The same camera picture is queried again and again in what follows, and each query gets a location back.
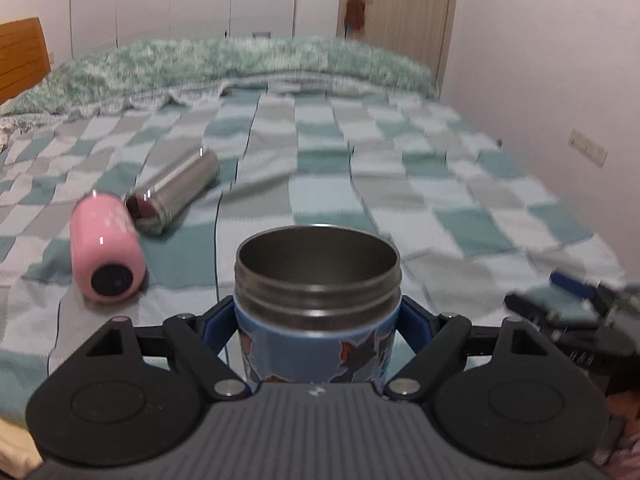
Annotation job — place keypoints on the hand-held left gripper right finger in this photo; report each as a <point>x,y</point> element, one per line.
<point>416,322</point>

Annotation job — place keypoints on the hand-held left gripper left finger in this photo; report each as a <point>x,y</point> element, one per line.
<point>219,327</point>

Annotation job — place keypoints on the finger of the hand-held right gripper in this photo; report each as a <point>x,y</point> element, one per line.
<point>575,282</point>
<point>545,307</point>

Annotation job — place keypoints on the blue printed steel cup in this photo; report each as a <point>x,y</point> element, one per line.
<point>320,310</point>

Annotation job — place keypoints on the plain steel cup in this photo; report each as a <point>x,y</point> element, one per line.
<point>172,191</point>

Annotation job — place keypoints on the pink bottle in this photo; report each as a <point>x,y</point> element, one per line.
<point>106,252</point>

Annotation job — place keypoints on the checkered teal grey blanket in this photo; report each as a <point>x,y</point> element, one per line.
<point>350,175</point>

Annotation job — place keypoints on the green floral quilt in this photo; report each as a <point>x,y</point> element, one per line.
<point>240,62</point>

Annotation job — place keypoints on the floral patterned pillow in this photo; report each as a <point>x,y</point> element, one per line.
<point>10,130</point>

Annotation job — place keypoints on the beige door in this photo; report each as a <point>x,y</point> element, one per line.
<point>400,10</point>

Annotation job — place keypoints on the brown hanging door ornament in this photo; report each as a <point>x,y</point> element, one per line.
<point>356,12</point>

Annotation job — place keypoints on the wooden headboard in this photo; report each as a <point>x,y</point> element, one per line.
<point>20,55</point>

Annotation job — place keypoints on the wall socket plate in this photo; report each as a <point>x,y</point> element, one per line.
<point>588,147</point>

